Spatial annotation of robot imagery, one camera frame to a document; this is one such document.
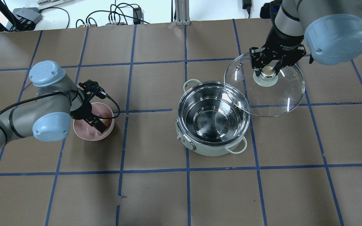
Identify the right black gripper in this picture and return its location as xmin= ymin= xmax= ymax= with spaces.
xmin=250 ymin=27 xmax=307 ymax=76

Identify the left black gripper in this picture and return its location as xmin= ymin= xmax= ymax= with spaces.
xmin=70 ymin=80 xmax=107 ymax=133

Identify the brown egg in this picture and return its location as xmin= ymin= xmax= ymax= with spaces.
xmin=100 ymin=119 xmax=112 ymax=128

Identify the glass pot lid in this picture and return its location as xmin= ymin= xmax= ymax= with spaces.
xmin=224 ymin=53 xmax=305 ymax=117

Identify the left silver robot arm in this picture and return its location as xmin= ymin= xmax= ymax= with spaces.
xmin=0 ymin=60 xmax=107 ymax=149

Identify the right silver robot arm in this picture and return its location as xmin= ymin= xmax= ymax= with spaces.
xmin=250 ymin=0 xmax=362 ymax=76

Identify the mint green cooking pot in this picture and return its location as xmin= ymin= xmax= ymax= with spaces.
xmin=175 ymin=79 xmax=250 ymax=156

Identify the pink bowl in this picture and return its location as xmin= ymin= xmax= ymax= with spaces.
xmin=72 ymin=102 xmax=115 ymax=141

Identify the black power adapter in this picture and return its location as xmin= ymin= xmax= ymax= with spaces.
xmin=133 ymin=7 xmax=143 ymax=24

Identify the grey hub box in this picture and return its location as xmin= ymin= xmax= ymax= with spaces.
xmin=13 ymin=7 xmax=43 ymax=30

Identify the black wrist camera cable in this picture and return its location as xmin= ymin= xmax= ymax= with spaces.
xmin=0 ymin=90 xmax=121 ymax=128

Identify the aluminium frame post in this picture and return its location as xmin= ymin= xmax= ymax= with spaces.
xmin=175 ymin=0 xmax=191 ymax=26

